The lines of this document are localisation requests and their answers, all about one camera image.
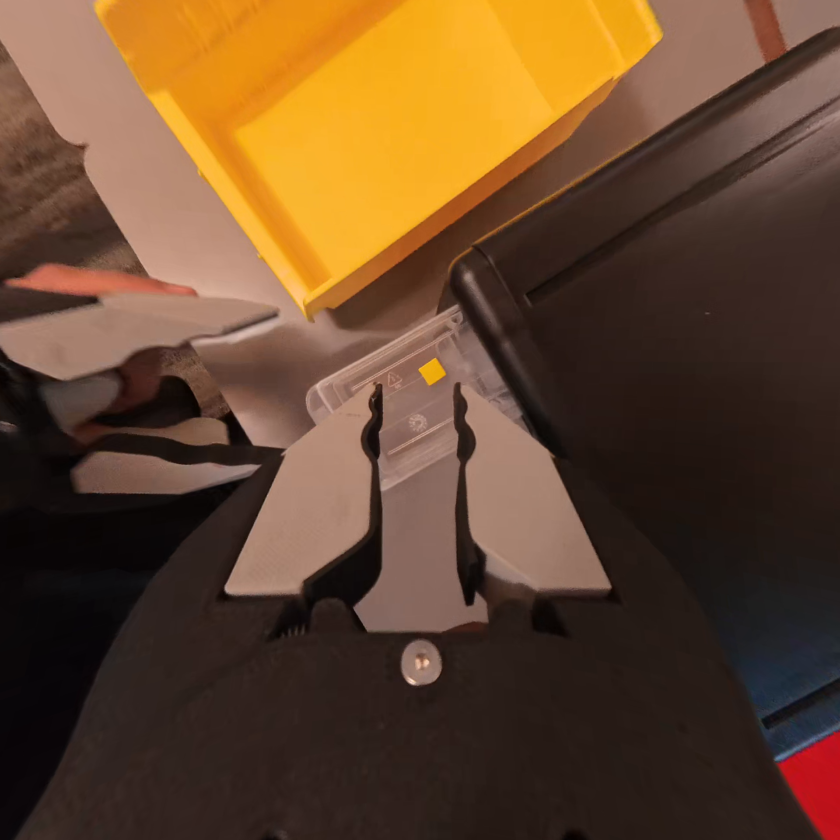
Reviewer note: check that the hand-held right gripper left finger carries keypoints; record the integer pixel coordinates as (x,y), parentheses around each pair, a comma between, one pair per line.
(302,525)

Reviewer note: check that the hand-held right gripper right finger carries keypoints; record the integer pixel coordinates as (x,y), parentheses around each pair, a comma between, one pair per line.
(531,525)

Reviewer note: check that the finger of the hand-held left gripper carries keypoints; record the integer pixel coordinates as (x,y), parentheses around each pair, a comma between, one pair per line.
(144,476)
(98,328)

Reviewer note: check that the single clear plastic drawer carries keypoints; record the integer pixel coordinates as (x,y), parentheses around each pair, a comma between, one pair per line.
(413,433)

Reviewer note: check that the small yellow cube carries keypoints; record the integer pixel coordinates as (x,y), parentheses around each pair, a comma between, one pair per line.
(432,372)

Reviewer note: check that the black drawer cabinet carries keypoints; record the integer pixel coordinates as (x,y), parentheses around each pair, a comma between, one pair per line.
(689,328)

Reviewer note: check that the red plastic bin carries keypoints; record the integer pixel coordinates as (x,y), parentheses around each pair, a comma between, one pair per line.
(814,800)

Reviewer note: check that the person's left hand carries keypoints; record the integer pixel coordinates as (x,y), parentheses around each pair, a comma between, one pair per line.
(98,282)

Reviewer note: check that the person's dark clothing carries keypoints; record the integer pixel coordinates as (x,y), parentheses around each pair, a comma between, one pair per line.
(65,656)

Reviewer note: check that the yellow plastic bin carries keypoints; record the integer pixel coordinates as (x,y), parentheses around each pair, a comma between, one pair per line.
(394,144)

